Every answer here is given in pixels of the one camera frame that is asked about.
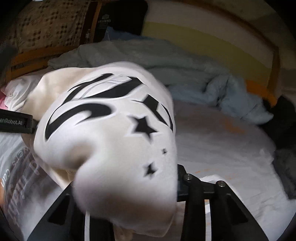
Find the grey printed bed sheet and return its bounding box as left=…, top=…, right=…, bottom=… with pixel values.
left=1, top=101, right=295, bottom=240

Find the light blue blanket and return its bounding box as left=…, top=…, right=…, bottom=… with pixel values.
left=48, top=38, right=273, bottom=125

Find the white cream hooded sweatshirt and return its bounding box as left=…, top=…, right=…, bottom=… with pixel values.
left=22, top=62, right=177, bottom=240

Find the white pink pillow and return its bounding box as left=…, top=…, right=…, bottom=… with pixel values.
left=1, top=70, right=46, bottom=111

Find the patterned brown cushion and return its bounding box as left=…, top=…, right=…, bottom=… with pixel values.
left=1, top=1, right=90, bottom=53

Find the black garment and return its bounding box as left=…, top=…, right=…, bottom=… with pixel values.
left=258, top=95, right=295, bottom=150

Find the black bag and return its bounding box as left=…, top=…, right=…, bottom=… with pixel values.
left=79, top=1, right=148, bottom=45

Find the orange cloth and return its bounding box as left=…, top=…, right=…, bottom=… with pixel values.
left=245, top=80, right=278, bottom=106

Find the dark grey garment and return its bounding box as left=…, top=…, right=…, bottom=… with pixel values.
left=272, top=150, right=295, bottom=199

